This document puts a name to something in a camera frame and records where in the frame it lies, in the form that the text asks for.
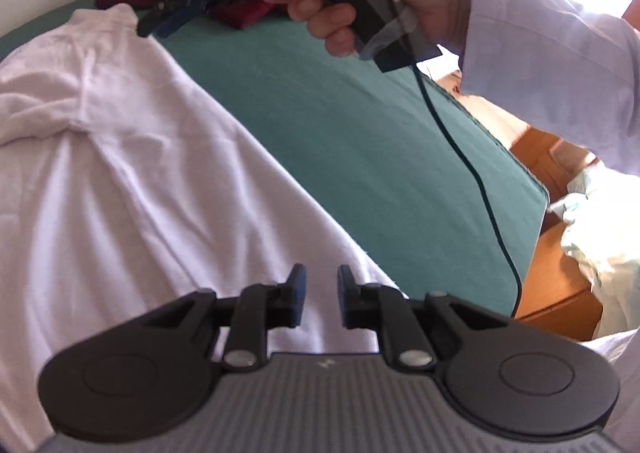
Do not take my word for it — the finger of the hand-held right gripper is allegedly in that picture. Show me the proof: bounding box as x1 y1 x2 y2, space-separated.
136 0 211 38

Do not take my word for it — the white shirt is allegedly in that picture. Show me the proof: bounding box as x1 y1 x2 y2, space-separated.
0 3 406 453

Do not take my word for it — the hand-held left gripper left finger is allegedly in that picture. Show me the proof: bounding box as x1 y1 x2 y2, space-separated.
135 263 307 373

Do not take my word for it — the wooden furniture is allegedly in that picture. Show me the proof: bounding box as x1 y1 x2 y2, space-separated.
510 125 603 341

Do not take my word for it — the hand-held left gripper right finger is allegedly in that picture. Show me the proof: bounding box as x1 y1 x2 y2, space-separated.
337 264 501 373

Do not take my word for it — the pale green bedding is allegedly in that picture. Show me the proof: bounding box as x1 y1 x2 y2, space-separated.
547 165 640 339

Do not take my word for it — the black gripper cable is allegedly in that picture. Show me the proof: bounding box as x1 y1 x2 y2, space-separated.
370 0 523 319

